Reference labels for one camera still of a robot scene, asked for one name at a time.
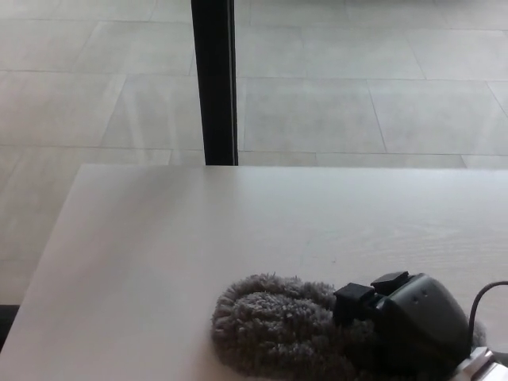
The grey fluffy microfibre duster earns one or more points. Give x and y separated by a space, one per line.
270 325

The black vertical window post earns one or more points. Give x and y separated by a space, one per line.
214 79

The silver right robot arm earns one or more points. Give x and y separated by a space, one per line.
486 367

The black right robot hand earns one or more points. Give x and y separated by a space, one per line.
420 321

